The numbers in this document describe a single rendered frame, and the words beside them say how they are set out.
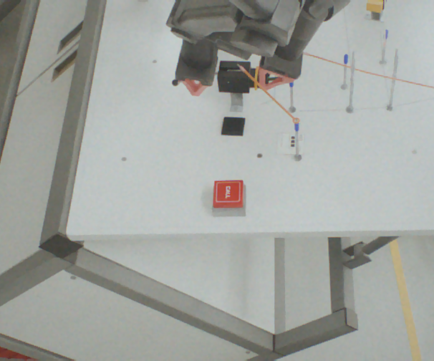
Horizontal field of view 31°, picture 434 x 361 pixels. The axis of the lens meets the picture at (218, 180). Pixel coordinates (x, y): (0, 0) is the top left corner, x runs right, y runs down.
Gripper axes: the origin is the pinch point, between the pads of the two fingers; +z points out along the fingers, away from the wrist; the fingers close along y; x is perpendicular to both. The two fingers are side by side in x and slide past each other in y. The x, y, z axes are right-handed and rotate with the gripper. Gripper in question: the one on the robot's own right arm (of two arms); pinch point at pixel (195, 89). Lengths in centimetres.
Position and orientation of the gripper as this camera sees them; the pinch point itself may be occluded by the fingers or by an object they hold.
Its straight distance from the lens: 148.3
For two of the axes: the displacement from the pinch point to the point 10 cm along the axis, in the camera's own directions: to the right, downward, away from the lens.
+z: -0.6, 5.6, 8.3
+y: 1.6, -8.1, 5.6
